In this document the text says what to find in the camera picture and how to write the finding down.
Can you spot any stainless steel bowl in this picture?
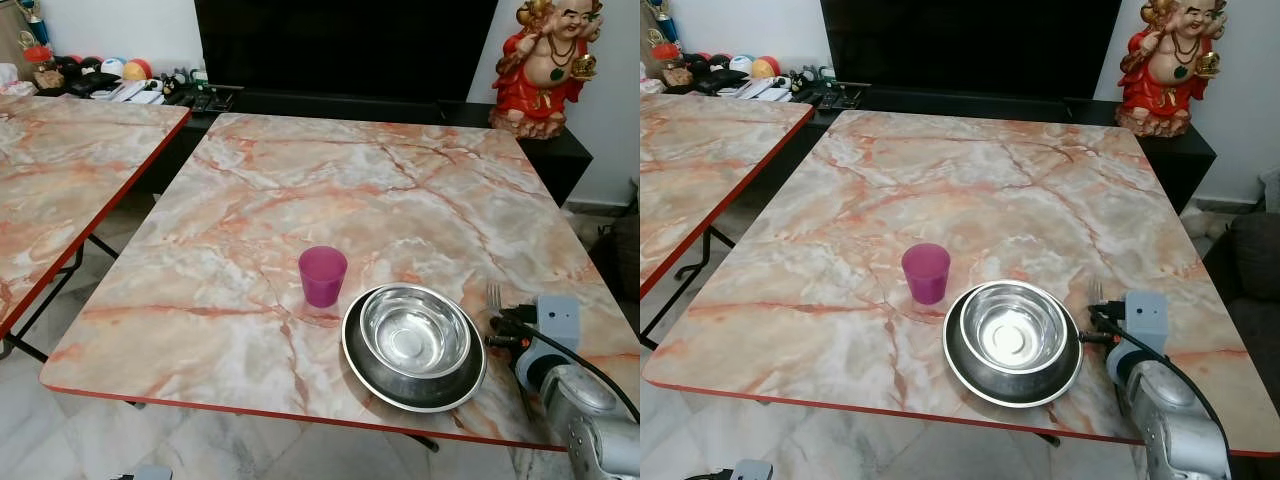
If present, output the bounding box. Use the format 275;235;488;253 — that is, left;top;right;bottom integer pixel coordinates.
959;282;1070;376
358;286;473;380

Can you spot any stainless steel plate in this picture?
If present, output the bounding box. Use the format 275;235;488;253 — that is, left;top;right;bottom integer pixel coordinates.
341;284;489;414
943;280;1085;409

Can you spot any dark grey sofa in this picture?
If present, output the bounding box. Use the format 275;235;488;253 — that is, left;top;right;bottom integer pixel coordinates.
1203;210;1280;386
598;213;641;306

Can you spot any purple plastic cup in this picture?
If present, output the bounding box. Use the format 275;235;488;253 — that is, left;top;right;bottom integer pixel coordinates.
298;246;349;309
902;243;952;306

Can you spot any red laughing Buddha statue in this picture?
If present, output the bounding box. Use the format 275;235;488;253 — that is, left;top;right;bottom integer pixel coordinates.
1116;0;1230;139
489;0;605;140

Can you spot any black flat television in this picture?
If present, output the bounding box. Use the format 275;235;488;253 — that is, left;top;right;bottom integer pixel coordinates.
820;0;1124;102
194;0;500;105

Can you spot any blue gold trophy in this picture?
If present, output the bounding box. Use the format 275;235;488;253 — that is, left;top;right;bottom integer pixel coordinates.
16;0;53;63
646;0;683;59

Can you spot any white paper stack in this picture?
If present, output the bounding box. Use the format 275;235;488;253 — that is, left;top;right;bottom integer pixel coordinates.
738;77;796;102
108;79;167;105

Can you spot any black remote control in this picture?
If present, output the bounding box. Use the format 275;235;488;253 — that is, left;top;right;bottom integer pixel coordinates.
815;82;871;111
190;86;244;114

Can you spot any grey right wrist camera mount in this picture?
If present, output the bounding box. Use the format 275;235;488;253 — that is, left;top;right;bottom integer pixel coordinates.
514;294;582;393
1106;290;1172;389

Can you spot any black metal table leg frame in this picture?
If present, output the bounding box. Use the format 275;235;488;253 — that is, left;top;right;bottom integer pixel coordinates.
0;232;121;365
640;225;736;351

